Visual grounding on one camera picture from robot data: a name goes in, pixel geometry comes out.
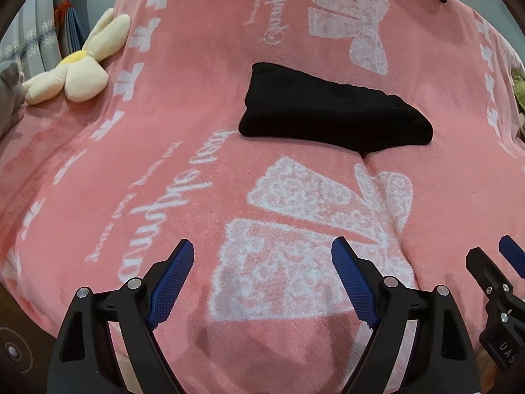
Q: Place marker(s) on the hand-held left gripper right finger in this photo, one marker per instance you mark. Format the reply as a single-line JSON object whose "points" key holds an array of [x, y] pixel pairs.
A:
{"points": [[352, 281]]}

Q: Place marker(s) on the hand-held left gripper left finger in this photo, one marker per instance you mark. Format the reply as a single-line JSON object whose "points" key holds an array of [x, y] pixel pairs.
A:
{"points": [[170, 285]]}

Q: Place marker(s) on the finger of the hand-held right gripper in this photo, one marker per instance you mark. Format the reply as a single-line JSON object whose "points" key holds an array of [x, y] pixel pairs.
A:
{"points": [[514, 256], [486, 266]]}

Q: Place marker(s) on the black pants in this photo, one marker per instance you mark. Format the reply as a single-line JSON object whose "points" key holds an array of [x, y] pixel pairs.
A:
{"points": [[328, 111]]}

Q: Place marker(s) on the pink printed blanket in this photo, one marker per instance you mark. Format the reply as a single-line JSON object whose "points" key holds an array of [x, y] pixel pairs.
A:
{"points": [[184, 152]]}

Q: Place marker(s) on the green plush toy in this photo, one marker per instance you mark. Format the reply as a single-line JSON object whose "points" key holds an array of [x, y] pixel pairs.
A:
{"points": [[520, 90]]}

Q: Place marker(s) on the brown round stool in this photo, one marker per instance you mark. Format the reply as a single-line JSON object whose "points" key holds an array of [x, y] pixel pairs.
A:
{"points": [[12, 351]]}

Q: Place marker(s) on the cream flower plush toy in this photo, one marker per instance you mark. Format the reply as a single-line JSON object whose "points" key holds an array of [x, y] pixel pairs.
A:
{"points": [[82, 74]]}

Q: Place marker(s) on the grey plush toy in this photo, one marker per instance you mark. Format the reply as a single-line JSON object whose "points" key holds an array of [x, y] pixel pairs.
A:
{"points": [[9, 98]]}

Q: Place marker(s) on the blue curtain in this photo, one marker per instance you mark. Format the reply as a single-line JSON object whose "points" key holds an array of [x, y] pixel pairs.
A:
{"points": [[76, 12]]}

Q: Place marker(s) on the grey sheer curtain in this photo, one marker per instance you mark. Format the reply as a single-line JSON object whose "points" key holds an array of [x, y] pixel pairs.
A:
{"points": [[30, 28]]}

